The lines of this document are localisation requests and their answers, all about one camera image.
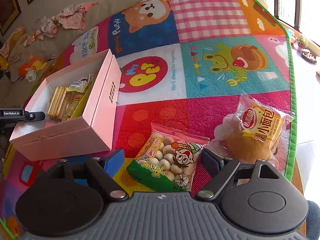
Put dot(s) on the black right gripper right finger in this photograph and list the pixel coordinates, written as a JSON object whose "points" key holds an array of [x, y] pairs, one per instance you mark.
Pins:
{"points": [[225, 172]]}

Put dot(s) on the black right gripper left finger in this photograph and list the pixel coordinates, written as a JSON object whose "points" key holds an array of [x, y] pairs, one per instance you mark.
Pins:
{"points": [[85, 179]]}

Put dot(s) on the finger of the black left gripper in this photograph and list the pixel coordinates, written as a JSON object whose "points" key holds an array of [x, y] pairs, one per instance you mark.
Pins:
{"points": [[34, 116]]}

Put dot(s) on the wafer biscuit pack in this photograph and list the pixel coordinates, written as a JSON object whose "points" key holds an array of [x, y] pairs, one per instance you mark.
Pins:
{"points": [[56, 102]]}

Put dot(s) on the yellow snack packet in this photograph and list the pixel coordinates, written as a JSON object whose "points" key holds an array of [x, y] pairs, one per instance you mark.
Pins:
{"points": [[76, 91]]}

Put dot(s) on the pink cardboard box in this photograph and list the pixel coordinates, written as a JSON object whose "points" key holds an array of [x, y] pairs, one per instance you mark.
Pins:
{"points": [[91, 131]]}

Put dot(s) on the ball biscuits cartoon packet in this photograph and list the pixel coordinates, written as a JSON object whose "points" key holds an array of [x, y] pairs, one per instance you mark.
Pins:
{"points": [[167, 161]]}

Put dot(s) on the orange yellow plush toy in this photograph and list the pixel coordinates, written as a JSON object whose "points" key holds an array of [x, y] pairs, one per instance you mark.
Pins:
{"points": [[30, 69]]}

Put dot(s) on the pink baby clothes pile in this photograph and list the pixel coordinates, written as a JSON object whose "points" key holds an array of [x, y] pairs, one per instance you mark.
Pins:
{"points": [[48, 28]]}

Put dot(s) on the pink checked baby garment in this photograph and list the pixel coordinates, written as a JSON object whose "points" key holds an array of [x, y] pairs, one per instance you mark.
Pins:
{"points": [[73, 16]]}

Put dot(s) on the colourful cartoon play mat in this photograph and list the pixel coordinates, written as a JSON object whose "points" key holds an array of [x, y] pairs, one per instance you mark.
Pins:
{"points": [[185, 64]]}

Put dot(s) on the potted plant on floor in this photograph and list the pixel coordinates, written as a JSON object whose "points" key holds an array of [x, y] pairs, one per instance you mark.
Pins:
{"points": [[302, 42]]}

